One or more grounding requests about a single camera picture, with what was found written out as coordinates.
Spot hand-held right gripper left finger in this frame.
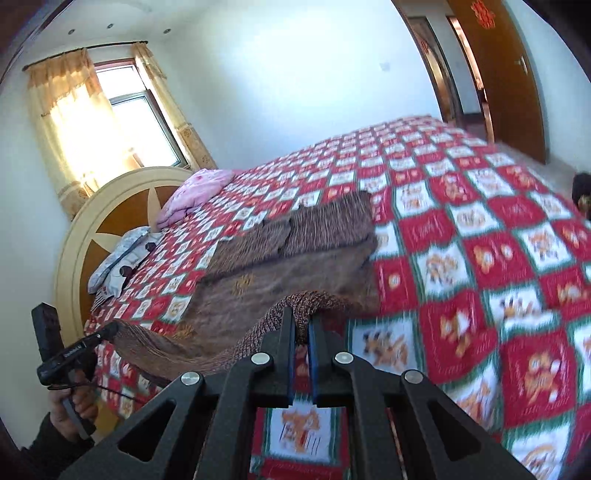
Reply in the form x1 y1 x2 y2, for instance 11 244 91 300
60 305 296 480

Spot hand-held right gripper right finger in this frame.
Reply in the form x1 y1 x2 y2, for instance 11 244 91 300
308 318 539 480

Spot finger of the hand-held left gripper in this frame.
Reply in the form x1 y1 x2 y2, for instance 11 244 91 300
88 320 122 347

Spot brown knit sweater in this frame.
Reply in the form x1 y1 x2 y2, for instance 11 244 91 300
113 190 382 388

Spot person's left forearm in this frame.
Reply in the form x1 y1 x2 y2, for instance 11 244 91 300
21 413 95 480

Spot person's left hand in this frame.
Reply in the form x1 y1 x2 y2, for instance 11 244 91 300
48 371 101 441

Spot striped pillow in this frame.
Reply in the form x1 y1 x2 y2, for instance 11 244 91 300
91 287 118 311

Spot grey cartoon print pillow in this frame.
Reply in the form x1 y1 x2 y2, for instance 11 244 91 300
99 233 162 298

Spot cream and wood headboard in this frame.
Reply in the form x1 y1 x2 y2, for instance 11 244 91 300
54 166 195 337

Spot grey floral pillow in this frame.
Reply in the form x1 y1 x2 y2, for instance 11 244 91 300
88 226 151 294

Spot pink pillow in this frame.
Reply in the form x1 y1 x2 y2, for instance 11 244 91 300
157 168 236 232

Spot red checkered printed quilt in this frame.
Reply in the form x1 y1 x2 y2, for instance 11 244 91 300
90 114 591 480

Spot wide yellow curtain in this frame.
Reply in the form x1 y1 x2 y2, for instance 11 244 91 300
25 48 139 220

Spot narrow yellow curtain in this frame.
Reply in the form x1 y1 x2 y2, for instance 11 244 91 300
130 42 218 171

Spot window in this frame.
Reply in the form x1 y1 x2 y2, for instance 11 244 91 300
95 60 188 169

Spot dark curtain rod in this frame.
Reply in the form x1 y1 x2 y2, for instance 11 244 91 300
22 41 148 71

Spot brown wooden door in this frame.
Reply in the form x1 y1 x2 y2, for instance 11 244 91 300
447 0 546 163

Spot red paper door decoration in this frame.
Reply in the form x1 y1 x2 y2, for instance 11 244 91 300
470 0 496 29

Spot brown door frame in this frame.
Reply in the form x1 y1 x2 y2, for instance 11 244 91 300
392 0 495 141

